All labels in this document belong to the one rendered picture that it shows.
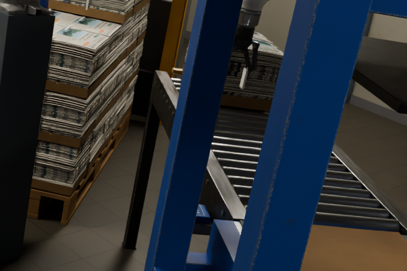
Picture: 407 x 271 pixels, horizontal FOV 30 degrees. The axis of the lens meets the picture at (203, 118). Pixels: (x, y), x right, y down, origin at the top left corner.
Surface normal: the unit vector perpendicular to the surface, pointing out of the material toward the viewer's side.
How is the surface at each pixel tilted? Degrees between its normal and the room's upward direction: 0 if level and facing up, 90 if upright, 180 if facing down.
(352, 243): 0
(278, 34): 90
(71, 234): 0
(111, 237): 0
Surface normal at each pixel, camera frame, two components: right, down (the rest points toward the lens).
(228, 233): 0.20, -0.93
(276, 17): -0.67, 0.09
